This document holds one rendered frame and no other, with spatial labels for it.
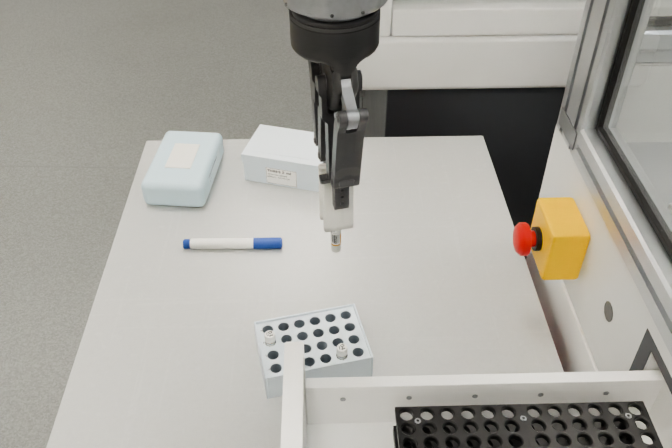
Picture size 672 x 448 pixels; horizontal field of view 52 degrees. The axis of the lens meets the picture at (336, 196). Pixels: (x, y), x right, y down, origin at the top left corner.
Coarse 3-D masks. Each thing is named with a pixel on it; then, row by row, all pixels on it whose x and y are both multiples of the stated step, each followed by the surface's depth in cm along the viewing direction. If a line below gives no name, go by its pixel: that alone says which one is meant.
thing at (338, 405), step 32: (320, 384) 64; (352, 384) 64; (384, 384) 64; (416, 384) 64; (448, 384) 64; (480, 384) 64; (512, 384) 64; (544, 384) 64; (576, 384) 64; (608, 384) 64; (640, 384) 65; (320, 416) 66; (352, 416) 67; (384, 416) 67; (448, 416) 67; (512, 416) 67
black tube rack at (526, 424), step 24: (432, 408) 61; (456, 408) 61; (480, 408) 61; (504, 408) 62; (528, 408) 62; (552, 408) 62; (576, 408) 62; (600, 408) 61; (624, 408) 61; (408, 432) 63; (432, 432) 63; (456, 432) 59; (480, 432) 59; (504, 432) 59; (528, 432) 59; (552, 432) 59; (576, 432) 59; (600, 432) 59; (624, 432) 60; (648, 432) 59
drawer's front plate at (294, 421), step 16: (288, 352) 63; (288, 368) 61; (304, 368) 65; (288, 384) 60; (304, 384) 64; (288, 400) 59; (304, 400) 63; (288, 416) 57; (304, 416) 62; (288, 432) 56; (304, 432) 61
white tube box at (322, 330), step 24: (312, 312) 83; (336, 312) 84; (288, 336) 81; (312, 336) 81; (336, 336) 81; (360, 336) 81; (264, 360) 78; (312, 360) 79; (336, 360) 78; (360, 360) 78; (264, 384) 79
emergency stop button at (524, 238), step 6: (522, 222) 82; (516, 228) 82; (522, 228) 81; (528, 228) 81; (516, 234) 81; (522, 234) 80; (528, 234) 80; (534, 234) 81; (516, 240) 81; (522, 240) 80; (528, 240) 80; (534, 240) 81; (516, 246) 82; (522, 246) 80; (528, 246) 80; (534, 246) 82; (516, 252) 82; (522, 252) 81; (528, 252) 81
